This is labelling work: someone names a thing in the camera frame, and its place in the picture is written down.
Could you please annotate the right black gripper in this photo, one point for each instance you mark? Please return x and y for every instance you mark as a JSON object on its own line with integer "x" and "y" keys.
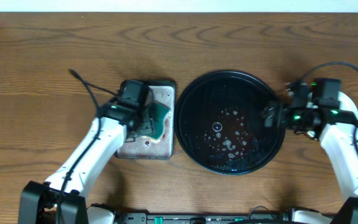
{"x": 280, "y": 117}

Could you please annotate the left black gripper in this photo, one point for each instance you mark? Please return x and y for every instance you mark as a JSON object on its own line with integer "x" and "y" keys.
{"x": 146, "y": 123}

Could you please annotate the green yellow sponge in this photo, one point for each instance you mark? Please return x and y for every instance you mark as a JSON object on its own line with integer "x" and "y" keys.
{"x": 158, "y": 113}

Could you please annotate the light blue plate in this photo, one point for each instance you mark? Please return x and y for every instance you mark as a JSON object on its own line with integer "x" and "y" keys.
{"x": 346, "y": 104}

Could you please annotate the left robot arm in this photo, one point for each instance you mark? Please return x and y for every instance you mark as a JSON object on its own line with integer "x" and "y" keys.
{"x": 62, "y": 197}

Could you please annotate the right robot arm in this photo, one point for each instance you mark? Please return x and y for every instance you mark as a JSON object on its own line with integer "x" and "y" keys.
{"x": 330, "y": 117}

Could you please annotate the black rectangular soapy tray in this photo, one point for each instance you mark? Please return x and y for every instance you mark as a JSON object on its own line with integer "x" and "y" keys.
{"x": 163, "y": 92}

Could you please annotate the round black tray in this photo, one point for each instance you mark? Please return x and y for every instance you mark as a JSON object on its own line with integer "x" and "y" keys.
{"x": 218, "y": 122}

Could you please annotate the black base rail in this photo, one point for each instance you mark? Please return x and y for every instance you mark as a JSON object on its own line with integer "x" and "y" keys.
{"x": 256, "y": 215}

